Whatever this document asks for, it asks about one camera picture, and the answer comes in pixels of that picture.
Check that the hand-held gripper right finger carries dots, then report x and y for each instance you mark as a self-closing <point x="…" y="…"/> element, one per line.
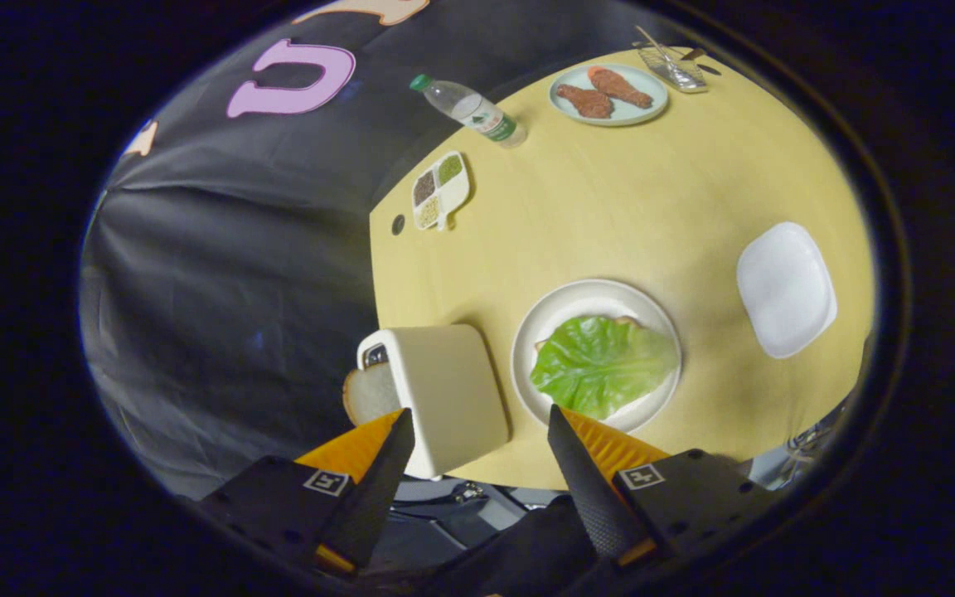
<point x="585" y="489"/>

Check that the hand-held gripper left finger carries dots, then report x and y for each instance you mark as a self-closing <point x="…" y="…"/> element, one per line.
<point x="374" y="489"/>

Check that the plain white bread slice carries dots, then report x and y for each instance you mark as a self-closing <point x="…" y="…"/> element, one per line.
<point x="370" y="396"/>

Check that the green lettuce leaf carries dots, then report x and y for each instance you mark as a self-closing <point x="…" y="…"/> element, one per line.
<point x="602" y="365"/>

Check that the dark ribbed object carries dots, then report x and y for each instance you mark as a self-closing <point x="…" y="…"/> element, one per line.
<point x="436" y="531"/>

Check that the white toaster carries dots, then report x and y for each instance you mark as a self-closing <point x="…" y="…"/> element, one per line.
<point x="448" y="390"/>

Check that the white round plate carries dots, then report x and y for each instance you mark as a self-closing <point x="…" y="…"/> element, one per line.
<point x="577" y="300"/>

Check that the black table grommet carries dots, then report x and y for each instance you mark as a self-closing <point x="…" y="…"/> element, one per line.
<point x="398" y="225"/>

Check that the white square plate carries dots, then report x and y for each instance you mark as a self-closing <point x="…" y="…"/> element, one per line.
<point x="786" y="290"/>

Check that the white divided seasoning tray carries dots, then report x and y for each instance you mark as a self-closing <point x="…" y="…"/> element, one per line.
<point x="442" y="189"/>

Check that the clear plastic water bottle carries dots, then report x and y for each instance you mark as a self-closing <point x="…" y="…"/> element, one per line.
<point x="473" y="109"/>

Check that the brown meat patty orange edge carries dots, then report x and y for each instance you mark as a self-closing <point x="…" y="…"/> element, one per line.
<point x="620" y="87"/>

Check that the pale blue round plate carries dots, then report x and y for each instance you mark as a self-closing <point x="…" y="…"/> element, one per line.
<point x="647" y="83"/>

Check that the clear utensil holder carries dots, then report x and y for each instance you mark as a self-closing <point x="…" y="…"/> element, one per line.
<point x="676" y="73"/>

